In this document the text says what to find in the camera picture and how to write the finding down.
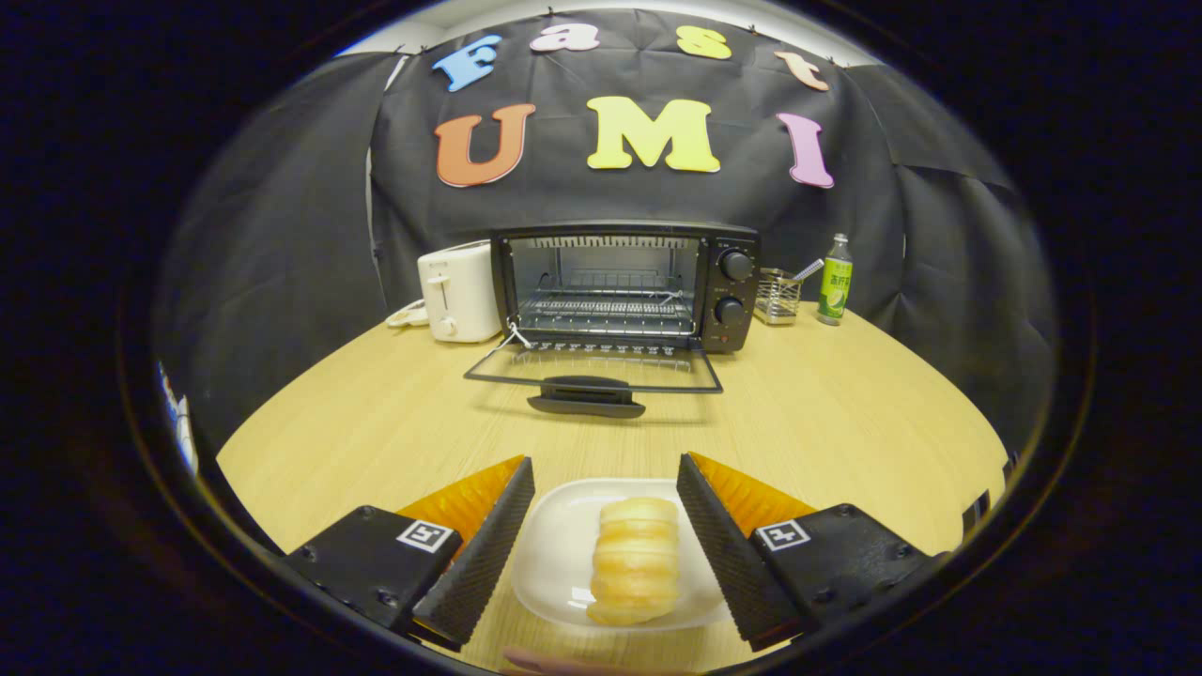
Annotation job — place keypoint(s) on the white plate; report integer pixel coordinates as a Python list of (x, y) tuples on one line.
[(559, 554)]

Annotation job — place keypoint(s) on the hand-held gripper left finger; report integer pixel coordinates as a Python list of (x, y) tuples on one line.
[(488, 554)]

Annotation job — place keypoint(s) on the black toaster oven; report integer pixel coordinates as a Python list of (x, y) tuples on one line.
[(732, 291)]

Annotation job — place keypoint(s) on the small white tray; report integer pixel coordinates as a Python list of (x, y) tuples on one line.
[(406, 315)]

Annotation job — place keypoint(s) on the green drink bottle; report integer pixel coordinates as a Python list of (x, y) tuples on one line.
[(834, 286)]

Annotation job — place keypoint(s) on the golden ridged bread roll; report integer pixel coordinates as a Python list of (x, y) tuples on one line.
[(634, 563)]

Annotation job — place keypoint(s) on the white pop-up toaster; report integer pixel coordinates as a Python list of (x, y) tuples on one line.
[(460, 291)]

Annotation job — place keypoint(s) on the silver utensil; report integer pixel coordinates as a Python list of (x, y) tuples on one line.
[(809, 269)]

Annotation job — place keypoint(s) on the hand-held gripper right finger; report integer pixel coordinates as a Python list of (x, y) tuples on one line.
[(728, 554)]

